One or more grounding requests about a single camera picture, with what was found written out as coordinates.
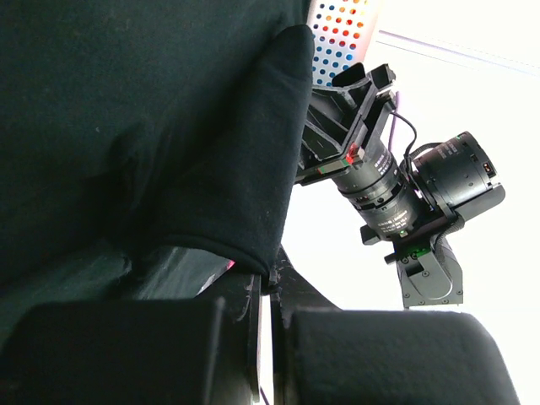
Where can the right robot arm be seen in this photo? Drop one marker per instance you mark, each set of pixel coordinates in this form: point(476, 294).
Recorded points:
point(414, 202)

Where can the white plastic laundry basket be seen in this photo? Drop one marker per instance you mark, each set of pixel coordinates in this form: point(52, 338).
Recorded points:
point(342, 31)

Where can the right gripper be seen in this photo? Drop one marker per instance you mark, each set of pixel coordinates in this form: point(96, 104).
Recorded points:
point(337, 122)

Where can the black polo shirt blue logo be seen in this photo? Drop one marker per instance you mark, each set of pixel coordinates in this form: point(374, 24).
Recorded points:
point(145, 145)

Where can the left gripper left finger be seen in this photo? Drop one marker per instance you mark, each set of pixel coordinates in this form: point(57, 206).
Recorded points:
point(197, 351)

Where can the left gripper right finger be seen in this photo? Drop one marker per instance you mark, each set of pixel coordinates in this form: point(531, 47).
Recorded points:
point(326, 355)

